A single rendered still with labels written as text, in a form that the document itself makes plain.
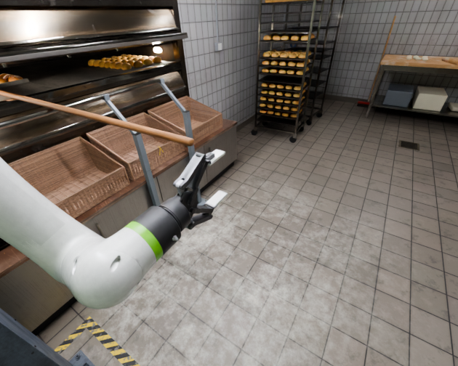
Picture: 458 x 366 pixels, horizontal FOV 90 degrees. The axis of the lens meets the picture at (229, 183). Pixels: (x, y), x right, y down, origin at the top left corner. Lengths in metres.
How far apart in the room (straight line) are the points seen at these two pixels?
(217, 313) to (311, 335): 0.58
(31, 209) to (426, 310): 2.06
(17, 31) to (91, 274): 1.69
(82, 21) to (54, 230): 1.77
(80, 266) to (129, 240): 0.08
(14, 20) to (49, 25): 0.17
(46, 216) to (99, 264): 0.14
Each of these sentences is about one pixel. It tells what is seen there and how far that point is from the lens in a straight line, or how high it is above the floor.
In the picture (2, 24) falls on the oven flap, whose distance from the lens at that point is 1.96.
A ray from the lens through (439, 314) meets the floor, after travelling 2.12.
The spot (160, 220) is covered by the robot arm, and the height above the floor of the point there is 1.24.
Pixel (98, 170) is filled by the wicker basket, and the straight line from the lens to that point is 2.10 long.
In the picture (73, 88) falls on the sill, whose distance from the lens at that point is 2.07.
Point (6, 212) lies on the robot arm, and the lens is 0.50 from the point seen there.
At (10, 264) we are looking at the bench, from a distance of 1.64.
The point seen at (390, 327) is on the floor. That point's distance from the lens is 1.91.
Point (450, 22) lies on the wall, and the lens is 5.46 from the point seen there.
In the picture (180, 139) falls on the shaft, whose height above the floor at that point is 1.20.
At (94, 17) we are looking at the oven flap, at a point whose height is 1.56.
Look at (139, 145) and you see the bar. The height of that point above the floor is 0.88.
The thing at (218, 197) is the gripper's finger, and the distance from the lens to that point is 0.66.
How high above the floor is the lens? 1.55
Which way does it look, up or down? 36 degrees down
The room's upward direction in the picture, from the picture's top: 2 degrees counter-clockwise
